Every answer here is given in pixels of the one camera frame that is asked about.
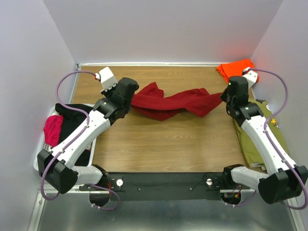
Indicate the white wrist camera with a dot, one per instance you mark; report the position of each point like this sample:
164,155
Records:
251,76
107,79

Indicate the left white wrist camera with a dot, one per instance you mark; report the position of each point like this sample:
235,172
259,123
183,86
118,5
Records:
107,79

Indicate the dark red t shirt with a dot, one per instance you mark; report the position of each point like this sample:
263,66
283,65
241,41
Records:
151,102

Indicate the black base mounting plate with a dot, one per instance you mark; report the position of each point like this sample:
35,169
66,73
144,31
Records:
159,186

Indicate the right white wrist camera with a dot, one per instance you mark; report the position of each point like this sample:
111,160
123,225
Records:
251,76

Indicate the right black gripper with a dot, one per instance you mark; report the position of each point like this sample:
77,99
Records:
223,96

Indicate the black garment in basket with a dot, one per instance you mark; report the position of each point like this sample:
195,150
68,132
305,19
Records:
71,120

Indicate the olive green t shirt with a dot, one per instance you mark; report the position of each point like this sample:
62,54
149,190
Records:
260,137

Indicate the pink garment in basket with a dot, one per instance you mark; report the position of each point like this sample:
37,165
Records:
52,129

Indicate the folded orange t shirt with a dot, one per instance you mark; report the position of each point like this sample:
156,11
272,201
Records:
234,69

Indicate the white laundry basket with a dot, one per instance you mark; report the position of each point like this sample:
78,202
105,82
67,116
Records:
69,150

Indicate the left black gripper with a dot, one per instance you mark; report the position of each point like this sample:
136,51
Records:
109,92

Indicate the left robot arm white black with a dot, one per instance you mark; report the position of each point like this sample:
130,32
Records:
58,168

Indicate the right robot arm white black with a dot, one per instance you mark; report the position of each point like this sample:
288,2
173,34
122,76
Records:
284,178

